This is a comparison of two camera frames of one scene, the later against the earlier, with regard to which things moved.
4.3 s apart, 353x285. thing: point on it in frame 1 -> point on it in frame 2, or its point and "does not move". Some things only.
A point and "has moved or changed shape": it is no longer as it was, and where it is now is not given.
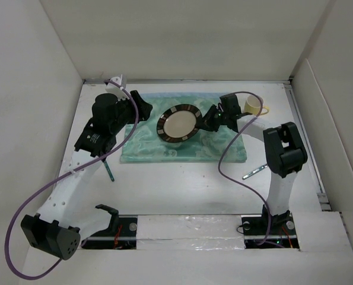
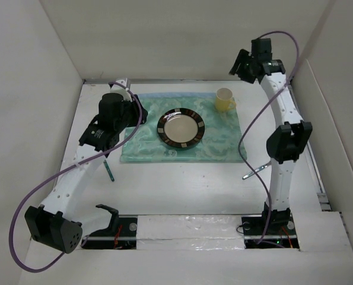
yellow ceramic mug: x=253 y=105 has moved or changed shape
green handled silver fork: x=263 y=167 does not move
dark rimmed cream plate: x=178 y=123 has moved or changed shape
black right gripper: x=207 y=123 -> x=243 y=56
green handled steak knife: x=108 y=170 does not move
